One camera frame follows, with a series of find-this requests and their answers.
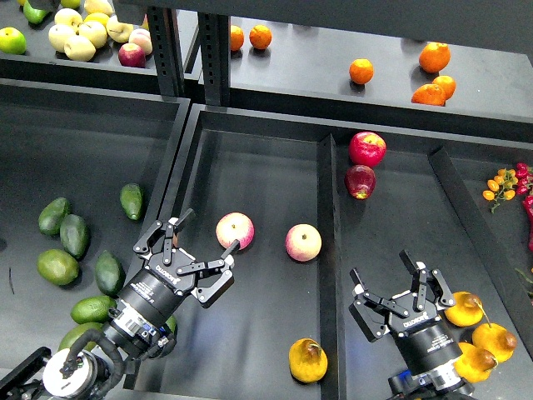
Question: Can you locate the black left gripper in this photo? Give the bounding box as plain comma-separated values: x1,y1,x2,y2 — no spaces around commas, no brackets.
117,208,241,327

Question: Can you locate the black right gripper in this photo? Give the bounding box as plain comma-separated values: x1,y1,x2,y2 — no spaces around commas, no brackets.
349,250,462,382

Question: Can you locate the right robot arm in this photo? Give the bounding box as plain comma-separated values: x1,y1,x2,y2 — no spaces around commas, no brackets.
349,250,474,399

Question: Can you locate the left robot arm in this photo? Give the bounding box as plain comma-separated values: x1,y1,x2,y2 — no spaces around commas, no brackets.
1,209,241,399

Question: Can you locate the dark avocado by bin edge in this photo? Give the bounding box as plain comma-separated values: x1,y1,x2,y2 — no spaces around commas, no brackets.
94,250,126,297

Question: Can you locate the dark avocado top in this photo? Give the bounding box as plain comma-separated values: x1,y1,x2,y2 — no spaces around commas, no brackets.
120,183,144,221

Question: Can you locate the dark avocado upright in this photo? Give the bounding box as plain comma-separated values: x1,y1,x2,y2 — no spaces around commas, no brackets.
60,214,90,259

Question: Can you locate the green avocado round left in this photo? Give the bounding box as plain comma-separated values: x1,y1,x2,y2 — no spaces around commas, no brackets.
37,248,79,286

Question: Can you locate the green avocado bottom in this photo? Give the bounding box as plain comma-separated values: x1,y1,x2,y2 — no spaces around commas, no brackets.
57,322,102,351

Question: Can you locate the dark avocado far left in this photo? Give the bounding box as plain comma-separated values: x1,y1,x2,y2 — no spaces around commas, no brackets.
38,197,71,236

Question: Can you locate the pale yellow pear front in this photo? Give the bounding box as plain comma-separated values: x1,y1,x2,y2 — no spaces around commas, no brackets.
63,35,96,62

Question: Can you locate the pale yellow pear right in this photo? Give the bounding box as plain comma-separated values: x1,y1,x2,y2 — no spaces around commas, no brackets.
106,15,134,43

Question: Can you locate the pale yellow pear centre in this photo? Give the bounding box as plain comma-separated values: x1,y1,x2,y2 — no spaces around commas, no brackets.
78,21,107,49

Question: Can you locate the pink apple left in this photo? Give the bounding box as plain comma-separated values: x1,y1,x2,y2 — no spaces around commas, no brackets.
216,212,255,250

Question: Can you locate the pink apple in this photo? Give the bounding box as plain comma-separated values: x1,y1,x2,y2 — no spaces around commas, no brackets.
285,224,321,263
216,212,255,250

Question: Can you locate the pink apple right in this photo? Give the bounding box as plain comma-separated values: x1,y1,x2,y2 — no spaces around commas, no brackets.
285,224,321,263

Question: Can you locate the dark red apple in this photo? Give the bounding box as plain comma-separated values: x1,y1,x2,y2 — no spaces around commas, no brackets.
344,165,376,200

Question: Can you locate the black middle bin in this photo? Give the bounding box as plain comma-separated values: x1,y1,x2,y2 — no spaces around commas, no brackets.
124,106,532,399

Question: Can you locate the black bin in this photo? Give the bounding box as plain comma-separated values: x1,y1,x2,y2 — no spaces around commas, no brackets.
124,106,532,399
1,79,190,373

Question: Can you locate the black left bin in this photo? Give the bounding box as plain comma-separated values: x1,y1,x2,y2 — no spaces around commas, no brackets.
1,79,190,373

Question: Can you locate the bright red apple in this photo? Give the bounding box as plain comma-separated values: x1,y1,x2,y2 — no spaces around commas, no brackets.
348,131,386,168

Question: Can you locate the black bin divider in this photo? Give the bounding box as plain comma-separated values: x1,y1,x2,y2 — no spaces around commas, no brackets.
317,135,346,399

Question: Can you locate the orange cherry tomato bunch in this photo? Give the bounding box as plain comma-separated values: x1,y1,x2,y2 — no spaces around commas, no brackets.
482,168,518,213

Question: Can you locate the red chili pepper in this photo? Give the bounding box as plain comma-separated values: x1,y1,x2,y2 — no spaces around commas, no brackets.
522,195,533,252

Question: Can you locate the red cherry tomato bunch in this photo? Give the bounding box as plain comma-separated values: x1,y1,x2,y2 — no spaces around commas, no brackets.
516,162,533,195

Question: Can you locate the orange front right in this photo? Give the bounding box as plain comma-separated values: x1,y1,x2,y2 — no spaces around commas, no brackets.
411,83,446,107

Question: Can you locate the orange behind front one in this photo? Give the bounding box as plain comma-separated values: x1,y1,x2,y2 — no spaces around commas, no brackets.
432,75,456,100

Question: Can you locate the red apple on shelf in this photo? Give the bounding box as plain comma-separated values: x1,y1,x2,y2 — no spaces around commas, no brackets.
118,42,146,68

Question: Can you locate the orange on shelf middle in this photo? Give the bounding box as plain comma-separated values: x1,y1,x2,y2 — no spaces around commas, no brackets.
349,58,374,85

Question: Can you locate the orange on shelf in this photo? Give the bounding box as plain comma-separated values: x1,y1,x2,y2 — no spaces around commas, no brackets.
249,24,272,50
349,58,374,85

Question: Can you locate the pink peach on shelf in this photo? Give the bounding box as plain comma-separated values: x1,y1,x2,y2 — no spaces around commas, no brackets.
128,28,152,56

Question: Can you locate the orange on shelf left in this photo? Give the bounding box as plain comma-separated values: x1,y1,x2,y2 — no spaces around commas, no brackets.
249,24,272,50

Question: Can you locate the orange half hidden by post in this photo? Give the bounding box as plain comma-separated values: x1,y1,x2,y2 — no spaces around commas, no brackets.
230,25,245,52

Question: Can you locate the black shelf post right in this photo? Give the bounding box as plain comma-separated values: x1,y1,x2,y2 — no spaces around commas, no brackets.
197,12,230,107

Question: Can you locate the black shelf post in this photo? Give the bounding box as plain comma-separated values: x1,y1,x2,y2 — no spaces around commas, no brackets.
147,6,185,98
197,12,230,107

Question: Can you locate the black shelf post left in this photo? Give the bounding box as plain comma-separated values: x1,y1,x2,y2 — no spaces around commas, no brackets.
147,6,185,98

